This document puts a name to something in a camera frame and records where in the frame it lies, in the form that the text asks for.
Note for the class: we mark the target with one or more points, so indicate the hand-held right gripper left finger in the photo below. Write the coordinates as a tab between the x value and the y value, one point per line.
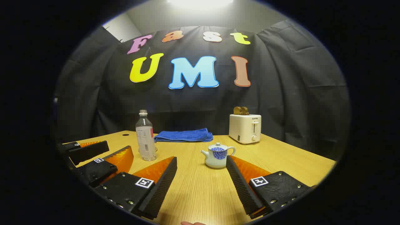
162	190

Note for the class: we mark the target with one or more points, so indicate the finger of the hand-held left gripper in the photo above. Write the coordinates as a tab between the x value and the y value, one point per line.
90	151
97	172

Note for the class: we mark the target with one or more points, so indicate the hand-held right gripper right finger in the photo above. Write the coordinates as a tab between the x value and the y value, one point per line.
242	187

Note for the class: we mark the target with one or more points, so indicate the round brown coaster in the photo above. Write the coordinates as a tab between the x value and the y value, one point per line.
155	149

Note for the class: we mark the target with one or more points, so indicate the white teacup lid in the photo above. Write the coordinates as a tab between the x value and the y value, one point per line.
217	145

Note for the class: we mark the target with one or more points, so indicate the clear plastic water bottle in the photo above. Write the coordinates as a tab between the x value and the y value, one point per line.
145	137

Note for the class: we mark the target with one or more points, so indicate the blue folded towel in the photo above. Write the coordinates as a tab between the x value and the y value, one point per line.
184	136

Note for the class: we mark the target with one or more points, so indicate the white toaster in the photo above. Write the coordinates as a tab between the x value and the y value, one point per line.
243	128

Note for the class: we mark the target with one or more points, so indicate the brown bread slice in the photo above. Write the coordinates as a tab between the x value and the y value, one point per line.
237	110
245	111

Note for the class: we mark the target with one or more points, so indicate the black backdrop cloth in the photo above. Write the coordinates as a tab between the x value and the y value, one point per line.
281	93

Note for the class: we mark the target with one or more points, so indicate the ceiling light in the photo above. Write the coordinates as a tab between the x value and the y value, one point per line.
200	1

